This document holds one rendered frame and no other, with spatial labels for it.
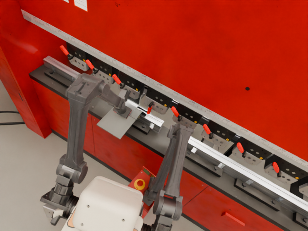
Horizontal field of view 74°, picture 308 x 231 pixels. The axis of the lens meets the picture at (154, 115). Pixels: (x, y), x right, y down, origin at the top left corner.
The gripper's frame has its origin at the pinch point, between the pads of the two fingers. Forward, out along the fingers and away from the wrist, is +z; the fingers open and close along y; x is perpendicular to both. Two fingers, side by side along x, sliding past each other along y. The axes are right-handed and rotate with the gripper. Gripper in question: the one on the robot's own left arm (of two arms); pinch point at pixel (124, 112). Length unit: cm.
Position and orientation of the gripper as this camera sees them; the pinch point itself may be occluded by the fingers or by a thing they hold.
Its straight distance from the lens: 137.8
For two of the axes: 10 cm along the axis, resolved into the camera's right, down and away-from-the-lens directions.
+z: 0.4, 2.3, 9.7
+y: -8.6, -4.9, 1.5
